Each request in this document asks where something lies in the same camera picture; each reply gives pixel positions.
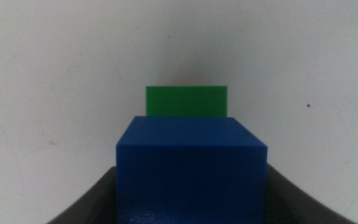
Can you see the green cube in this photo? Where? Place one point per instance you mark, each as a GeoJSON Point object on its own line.
{"type": "Point", "coordinates": [186, 101]}

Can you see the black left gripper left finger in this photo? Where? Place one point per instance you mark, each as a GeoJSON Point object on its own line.
{"type": "Point", "coordinates": [95, 202]}

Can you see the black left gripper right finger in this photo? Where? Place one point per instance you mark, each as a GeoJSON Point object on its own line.
{"type": "Point", "coordinates": [287, 202]}

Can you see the blue cube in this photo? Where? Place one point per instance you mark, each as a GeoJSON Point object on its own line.
{"type": "Point", "coordinates": [191, 174]}

